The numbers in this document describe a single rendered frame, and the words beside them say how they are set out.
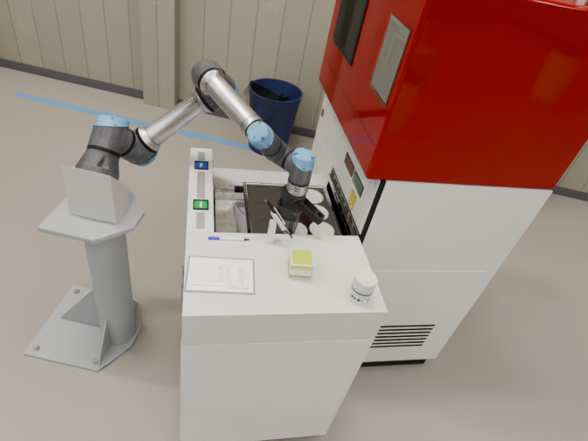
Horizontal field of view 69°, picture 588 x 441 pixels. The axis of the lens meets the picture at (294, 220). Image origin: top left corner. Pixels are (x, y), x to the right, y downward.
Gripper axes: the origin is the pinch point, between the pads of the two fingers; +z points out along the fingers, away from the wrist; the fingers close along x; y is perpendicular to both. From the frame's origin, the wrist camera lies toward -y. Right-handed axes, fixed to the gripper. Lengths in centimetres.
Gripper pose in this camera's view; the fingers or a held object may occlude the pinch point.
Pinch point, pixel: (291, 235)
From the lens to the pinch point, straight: 159.1
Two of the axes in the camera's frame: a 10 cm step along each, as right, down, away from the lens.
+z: -1.8, 7.6, 6.3
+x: -3.4, 5.5, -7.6
